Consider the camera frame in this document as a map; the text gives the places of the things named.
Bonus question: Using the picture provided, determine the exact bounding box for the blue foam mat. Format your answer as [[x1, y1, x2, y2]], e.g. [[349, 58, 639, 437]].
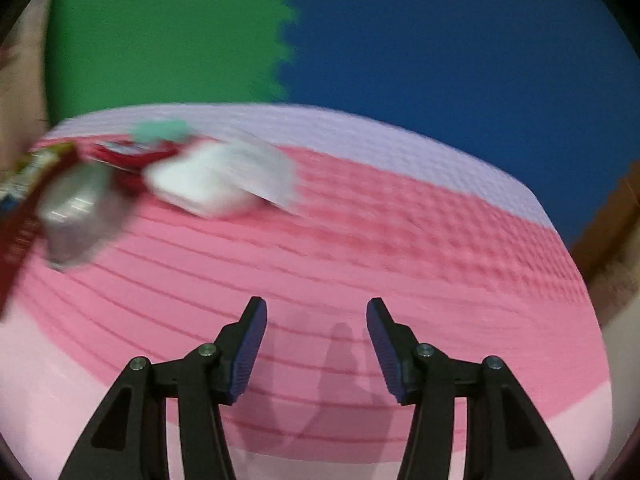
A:
[[275, 0, 640, 248]]

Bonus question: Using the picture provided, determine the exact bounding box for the stainless steel bowl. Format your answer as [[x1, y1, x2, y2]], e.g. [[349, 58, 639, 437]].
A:
[[37, 162, 136, 271]]

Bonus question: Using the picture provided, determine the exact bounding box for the teal cloth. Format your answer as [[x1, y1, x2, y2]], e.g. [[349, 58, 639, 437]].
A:
[[131, 119, 193, 143]]

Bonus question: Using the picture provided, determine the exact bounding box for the beige curtain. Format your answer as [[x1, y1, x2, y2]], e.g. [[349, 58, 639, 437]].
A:
[[0, 0, 56, 161]]

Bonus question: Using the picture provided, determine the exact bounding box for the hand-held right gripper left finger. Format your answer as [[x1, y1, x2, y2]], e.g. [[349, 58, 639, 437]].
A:
[[59, 297, 267, 480]]

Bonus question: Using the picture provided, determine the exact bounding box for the orange foam mat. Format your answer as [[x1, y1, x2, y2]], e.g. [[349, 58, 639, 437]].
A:
[[570, 160, 640, 281]]

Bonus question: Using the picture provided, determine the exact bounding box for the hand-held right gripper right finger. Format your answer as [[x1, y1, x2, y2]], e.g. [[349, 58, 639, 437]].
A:
[[366, 298, 573, 480]]

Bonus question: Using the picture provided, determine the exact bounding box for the green foam mat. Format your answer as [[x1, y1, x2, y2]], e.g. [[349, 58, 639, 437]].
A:
[[45, 0, 306, 126]]

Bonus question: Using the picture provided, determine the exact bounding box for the pink checkered blanket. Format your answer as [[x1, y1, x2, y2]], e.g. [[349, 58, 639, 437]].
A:
[[0, 104, 613, 480]]

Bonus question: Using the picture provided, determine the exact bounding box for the plain white towel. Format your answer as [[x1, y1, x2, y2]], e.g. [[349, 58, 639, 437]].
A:
[[142, 141, 298, 220]]

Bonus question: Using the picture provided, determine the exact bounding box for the red snack packet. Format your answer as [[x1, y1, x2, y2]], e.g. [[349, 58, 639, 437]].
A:
[[92, 140, 191, 196]]

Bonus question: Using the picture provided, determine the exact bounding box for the red and gold box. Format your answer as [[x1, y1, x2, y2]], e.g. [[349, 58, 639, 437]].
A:
[[0, 142, 81, 311]]

